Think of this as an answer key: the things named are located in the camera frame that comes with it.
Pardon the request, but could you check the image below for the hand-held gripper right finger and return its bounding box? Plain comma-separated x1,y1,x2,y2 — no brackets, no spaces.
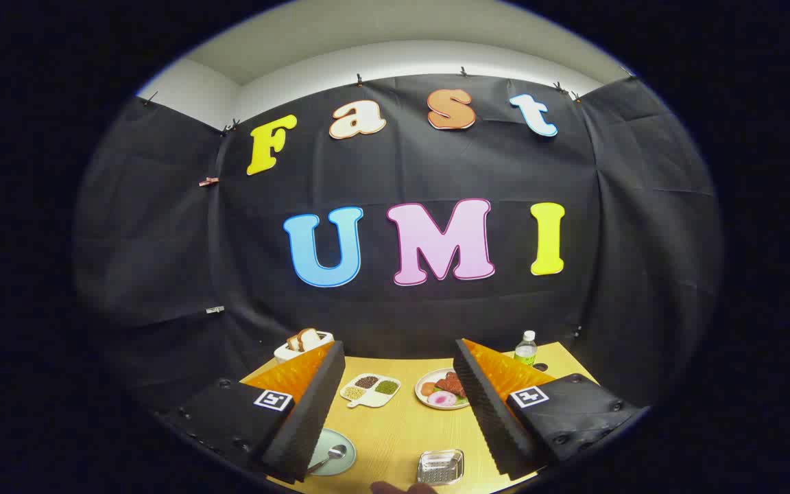
453,338,649,481

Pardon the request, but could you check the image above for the metal wire cutlery basket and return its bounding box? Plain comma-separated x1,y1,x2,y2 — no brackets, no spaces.
416,449,465,487

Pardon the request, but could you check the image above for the green label water bottle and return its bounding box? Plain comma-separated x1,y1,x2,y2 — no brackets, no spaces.
514,330,538,366

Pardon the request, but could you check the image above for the brown meat piece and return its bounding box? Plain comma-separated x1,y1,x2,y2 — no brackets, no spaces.
435,371,466,399

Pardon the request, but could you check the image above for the metal spoon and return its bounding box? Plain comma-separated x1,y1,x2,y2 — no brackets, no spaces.
307,444,348,474

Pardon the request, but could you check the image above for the pale green round plate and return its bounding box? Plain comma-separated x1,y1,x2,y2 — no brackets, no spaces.
306,428,357,477

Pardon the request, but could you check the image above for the white plate of food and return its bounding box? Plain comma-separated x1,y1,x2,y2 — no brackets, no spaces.
414,368,471,411

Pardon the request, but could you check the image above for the white toaster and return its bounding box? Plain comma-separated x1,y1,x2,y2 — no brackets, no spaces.
274,331,335,364

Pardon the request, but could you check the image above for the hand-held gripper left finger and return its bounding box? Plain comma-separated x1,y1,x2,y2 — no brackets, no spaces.
155,341,346,484

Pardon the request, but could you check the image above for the white divided dish of beans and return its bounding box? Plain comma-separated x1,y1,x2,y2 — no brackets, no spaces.
340,373,402,409

